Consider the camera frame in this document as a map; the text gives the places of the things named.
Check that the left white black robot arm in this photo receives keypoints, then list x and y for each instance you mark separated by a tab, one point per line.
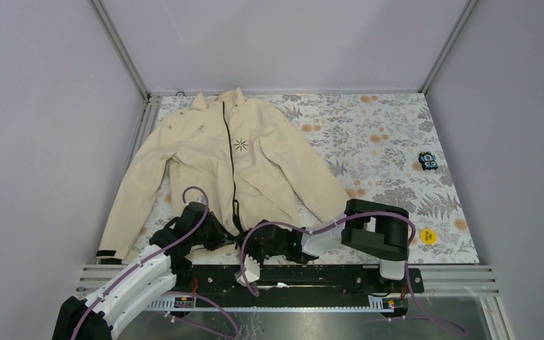
158	269

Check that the yellow round sticker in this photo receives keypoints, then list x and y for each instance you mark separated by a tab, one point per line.
428	236

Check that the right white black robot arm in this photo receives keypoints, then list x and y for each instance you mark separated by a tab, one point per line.
380	230

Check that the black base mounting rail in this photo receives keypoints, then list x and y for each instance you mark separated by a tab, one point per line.
281	286

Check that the cream zip-up jacket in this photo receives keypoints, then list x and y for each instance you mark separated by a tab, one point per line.
244	154

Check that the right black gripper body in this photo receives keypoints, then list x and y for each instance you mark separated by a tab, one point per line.
258	251

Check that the small blue black toy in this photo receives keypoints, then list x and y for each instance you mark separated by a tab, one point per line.
428	161

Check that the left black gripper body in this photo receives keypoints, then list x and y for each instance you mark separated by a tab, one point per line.
212	234

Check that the floral patterned table cloth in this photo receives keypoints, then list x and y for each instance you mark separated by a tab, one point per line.
371	143

